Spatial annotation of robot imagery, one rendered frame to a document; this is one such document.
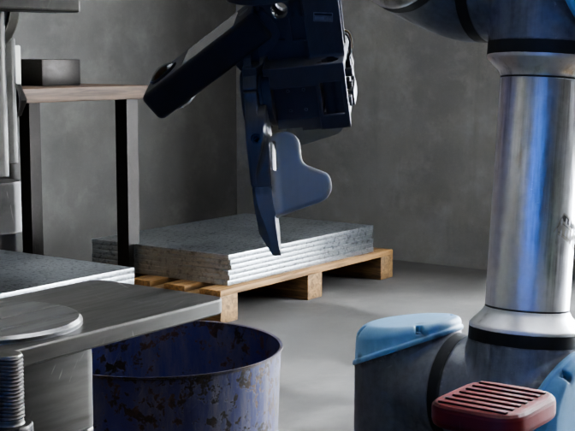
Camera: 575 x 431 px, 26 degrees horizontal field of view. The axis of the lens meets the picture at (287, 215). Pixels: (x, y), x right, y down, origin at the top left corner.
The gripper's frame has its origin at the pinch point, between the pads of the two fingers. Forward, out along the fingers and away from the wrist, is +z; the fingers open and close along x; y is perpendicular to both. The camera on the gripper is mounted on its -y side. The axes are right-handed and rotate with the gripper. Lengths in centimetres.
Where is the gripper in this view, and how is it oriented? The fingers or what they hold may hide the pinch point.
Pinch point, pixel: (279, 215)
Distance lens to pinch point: 101.9
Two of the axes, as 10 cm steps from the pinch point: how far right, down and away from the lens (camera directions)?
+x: 1.1, -4.4, 8.9
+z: 1.4, 8.9, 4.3
